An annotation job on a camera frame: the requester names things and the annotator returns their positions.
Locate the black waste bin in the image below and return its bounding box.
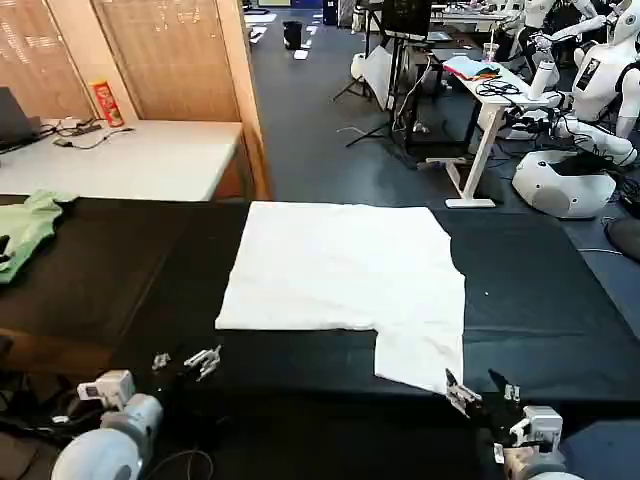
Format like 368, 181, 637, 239
282, 20, 305, 51

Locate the clear cup with straw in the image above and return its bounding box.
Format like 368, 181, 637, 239
481, 29, 502, 64

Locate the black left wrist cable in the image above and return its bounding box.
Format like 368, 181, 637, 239
0, 387, 104, 446

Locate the white standing desk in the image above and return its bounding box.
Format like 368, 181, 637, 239
425, 55, 552, 210

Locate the black monitor on stand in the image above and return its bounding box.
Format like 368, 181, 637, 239
380, 0, 434, 42

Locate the black power strip cable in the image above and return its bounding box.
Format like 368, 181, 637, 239
51, 117, 104, 137

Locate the stack of colourful cloths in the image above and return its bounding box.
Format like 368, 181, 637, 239
443, 55, 502, 81

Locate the red snack can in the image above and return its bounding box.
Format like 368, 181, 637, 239
90, 79, 127, 129

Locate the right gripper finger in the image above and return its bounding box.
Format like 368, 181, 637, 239
444, 368, 484, 414
487, 368, 523, 404

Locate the white reflector board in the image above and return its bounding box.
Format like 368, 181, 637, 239
366, 45, 402, 112

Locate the dark grey laptop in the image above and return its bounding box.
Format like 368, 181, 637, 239
0, 85, 42, 153

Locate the grey looped cable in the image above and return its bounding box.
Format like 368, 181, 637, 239
149, 448, 217, 480

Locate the dark round fan base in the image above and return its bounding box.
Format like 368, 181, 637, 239
603, 215, 640, 264

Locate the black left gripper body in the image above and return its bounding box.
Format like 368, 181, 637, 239
132, 367, 201, 404

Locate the white cloth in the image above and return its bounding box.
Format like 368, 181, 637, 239
214, 200, 468, 396

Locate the grey cable with adapter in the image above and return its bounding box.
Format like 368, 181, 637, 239
53, 127, 137, 152

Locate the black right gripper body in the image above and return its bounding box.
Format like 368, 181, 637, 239
466, 393, 526, 447

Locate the green cloth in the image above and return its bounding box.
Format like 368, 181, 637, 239
0, 189, 79, 286

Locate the white side table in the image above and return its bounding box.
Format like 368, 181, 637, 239
0, 117, 247, 203

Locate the white headless humanoid robot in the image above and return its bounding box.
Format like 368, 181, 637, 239
499, 0, 609, 56

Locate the black tablecloth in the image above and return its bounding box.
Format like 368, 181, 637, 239
0, 195, 640, 480

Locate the wooden partition with blinds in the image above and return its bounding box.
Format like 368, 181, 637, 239
0, 0, 275, 202

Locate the black tripod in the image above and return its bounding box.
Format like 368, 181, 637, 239
332, 29, 384, 104

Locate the black cable bundle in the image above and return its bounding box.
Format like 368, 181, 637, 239
474, 78, 522, 98

